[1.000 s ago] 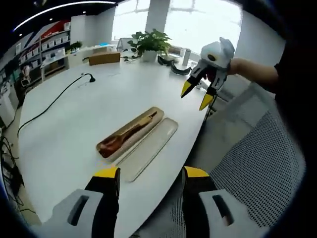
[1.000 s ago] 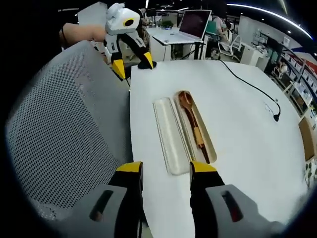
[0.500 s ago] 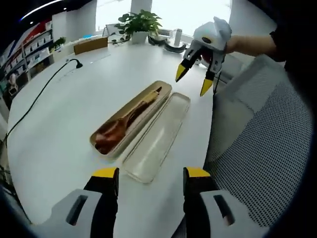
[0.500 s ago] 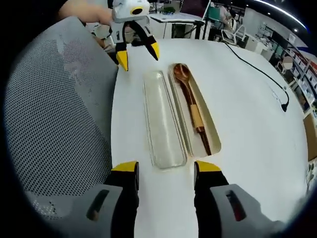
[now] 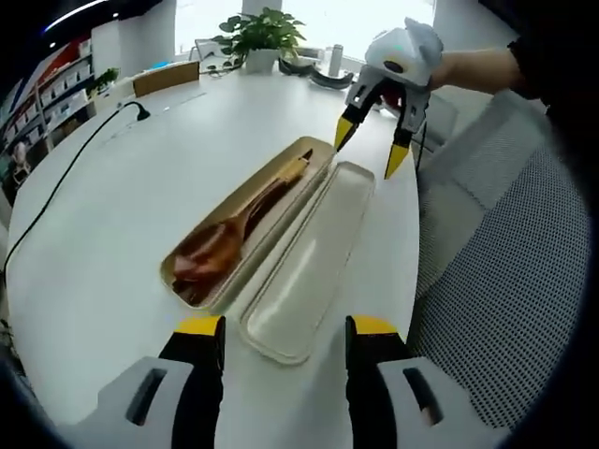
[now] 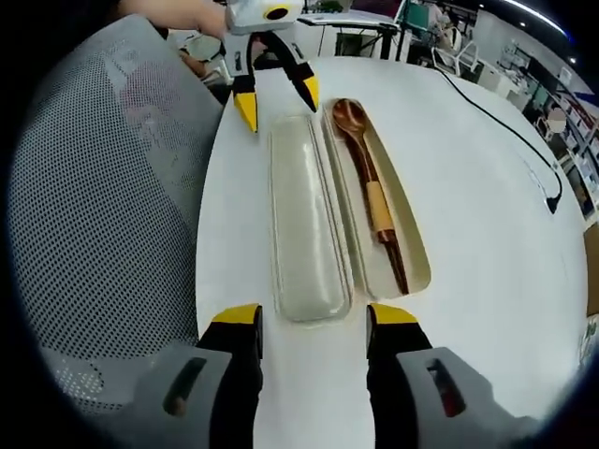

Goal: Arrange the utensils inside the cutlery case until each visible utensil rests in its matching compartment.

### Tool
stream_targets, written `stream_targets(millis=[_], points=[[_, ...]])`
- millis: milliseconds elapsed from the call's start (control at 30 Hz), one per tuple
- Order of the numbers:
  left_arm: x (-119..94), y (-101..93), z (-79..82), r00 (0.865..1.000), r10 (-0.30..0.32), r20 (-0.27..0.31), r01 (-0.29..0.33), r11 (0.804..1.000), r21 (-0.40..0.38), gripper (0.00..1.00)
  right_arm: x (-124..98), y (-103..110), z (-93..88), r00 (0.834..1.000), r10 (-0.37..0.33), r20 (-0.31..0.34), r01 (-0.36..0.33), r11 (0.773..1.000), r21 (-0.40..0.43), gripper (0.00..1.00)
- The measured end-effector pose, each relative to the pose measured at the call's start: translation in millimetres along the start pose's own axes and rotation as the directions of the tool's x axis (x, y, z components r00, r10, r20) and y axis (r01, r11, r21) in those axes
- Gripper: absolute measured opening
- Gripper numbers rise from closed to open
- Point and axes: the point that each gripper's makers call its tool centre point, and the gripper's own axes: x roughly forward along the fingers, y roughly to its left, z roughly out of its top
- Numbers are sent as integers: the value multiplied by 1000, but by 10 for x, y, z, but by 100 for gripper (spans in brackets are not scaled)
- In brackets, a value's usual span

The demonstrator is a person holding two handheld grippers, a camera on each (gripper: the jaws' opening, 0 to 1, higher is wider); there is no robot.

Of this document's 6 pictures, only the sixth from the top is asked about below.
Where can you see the dark wooden chopsticks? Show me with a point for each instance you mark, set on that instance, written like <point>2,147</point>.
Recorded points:
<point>398,266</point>

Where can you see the person's left hand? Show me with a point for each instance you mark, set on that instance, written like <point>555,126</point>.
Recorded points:
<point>201,16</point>

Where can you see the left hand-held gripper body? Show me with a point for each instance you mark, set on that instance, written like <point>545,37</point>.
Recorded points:
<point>262,16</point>

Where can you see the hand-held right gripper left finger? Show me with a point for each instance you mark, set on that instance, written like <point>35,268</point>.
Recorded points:
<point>220,374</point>

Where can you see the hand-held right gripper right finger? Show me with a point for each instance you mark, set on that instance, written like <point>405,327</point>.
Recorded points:
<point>412,374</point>

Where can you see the beige cutlery case lid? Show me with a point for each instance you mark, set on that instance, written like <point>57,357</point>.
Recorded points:
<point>306,220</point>

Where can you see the wooden spoon with tan wrap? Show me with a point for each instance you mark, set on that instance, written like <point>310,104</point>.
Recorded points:
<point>362,154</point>

